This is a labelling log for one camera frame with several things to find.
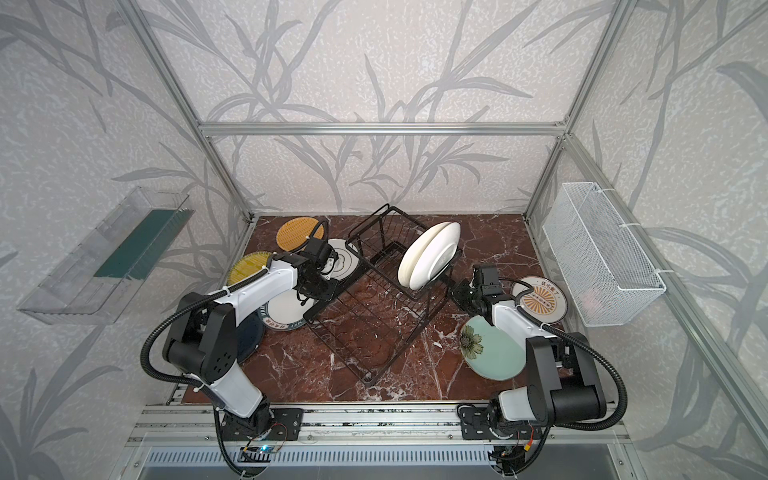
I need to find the orange woven round plate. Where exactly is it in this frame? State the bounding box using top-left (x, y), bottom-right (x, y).
top-left (276, 217), bottom-right (325, 251)

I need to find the clear plastic wall tray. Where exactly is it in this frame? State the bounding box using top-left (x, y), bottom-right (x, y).
top-left (18, 187), bottom-right (194, 325)

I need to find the dark blue plate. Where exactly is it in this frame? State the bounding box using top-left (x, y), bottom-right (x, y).
top-left (236, 312), bottom-right (265, 365)

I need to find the cream plate with plum blossoms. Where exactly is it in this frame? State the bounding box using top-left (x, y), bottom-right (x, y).
top-left (409, 222), bottom-right (461, 290)

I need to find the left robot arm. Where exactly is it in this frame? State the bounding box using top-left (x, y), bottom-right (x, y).
top-left (140, 220), bottom-right (339, 427)

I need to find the white plate cloud emblem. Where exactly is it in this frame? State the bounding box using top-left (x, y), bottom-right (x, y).
top-left (322, 239), bottom-right (359, 281)

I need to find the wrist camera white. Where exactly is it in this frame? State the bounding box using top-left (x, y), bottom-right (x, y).
top-left (472, 264), bottom-right (503, 295)
top-left (302, 237), bottom-right (338, 269)

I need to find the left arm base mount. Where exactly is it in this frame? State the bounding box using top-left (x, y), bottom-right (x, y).
top-left (220, 408), bottom-right (304, 442)

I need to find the white plate dark green rim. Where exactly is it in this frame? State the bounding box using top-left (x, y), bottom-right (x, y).
top-left (257, 290), bottom-right (316, 331)

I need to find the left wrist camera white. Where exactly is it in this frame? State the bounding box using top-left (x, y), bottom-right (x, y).
top-left (302, 237), bottom-right (338, 269)

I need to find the black wire dish rack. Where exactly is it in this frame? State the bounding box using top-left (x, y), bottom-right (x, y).
top-left (304, 204), bottom-right (461, 387)

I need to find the white wire mesh basket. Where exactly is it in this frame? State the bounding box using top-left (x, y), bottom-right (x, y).
top-left (543, 182), bottom-right (667, 327)

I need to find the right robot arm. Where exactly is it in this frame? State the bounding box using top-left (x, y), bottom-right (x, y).
top-left (452, 264), bottom-right (628, 434)

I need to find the sunburst plate teal rim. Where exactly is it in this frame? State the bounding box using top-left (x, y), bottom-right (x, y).
top-left (398, 222), bottom-right (449, 288)

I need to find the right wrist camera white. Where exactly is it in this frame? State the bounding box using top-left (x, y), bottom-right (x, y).
top-left (472, 264), bottom-right (503, 295)

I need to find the yellow-green round plate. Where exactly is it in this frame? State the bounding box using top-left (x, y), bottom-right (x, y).
top-left (226, 251), bottom-right (271, 286)

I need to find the light green flower plate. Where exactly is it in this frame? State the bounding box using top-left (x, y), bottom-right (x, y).
top-left (459, 316), bottom-right (526, 381)

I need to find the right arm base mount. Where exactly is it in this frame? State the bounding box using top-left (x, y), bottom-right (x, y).
top-left (456, 403), bottom-right (543, 442)

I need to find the aluminium front rail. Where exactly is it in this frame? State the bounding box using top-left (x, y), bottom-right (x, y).
top-left (122, 403), bottom-right (632, 448)

